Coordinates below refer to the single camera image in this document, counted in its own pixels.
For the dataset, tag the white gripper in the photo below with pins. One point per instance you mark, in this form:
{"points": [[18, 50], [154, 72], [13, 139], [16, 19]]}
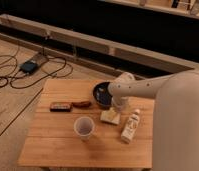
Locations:
{"points": [[119, 103]]}

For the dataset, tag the wooden table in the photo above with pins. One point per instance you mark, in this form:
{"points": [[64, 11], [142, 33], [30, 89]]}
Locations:
{"points": [[52, 142]]}

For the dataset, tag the white lotion bottle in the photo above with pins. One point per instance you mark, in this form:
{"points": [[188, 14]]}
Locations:
{"points": [[131, 126]]}

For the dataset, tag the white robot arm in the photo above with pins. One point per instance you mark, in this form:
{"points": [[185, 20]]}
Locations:
{"points": [[175, 145]]}

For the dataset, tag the brown oblong food piece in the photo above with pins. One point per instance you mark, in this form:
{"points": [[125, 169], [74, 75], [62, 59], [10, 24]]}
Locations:
{"points": [[81, 104]]}

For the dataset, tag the dark round bowl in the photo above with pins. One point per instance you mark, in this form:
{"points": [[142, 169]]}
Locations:
{"points": [[101, 95]]}

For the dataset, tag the white sponge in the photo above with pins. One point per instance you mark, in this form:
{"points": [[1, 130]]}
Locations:
{"points": [[110, 116]]}

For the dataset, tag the dark rectangular bar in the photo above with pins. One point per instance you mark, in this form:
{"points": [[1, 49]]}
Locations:
{"points": [[60, 107]]}

